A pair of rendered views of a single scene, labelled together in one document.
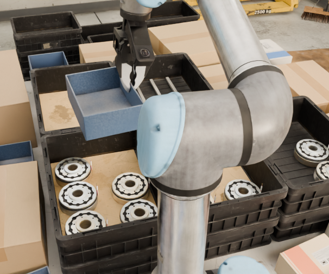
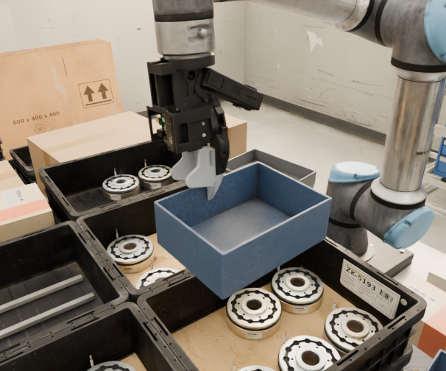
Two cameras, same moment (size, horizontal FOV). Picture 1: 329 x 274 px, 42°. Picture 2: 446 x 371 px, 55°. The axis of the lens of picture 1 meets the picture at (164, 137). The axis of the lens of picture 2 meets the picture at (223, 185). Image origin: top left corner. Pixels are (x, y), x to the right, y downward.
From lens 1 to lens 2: 128 cm
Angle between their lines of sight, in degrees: 84
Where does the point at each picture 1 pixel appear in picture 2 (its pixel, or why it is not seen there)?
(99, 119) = (310, 196)
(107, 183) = (249, 351)
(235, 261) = (347, 171)
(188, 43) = not seen: outside the picture
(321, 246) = not seen: hidden behind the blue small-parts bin
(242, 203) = not seen: hidden behind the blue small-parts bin
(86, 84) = (199, 257)
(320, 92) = not seen: outside the picture
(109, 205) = (291, 333)
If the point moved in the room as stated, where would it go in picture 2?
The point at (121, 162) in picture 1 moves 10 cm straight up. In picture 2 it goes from (193, 348) to (191, 306)
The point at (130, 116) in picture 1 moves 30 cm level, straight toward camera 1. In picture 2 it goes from (274, 183) to (420, 154)
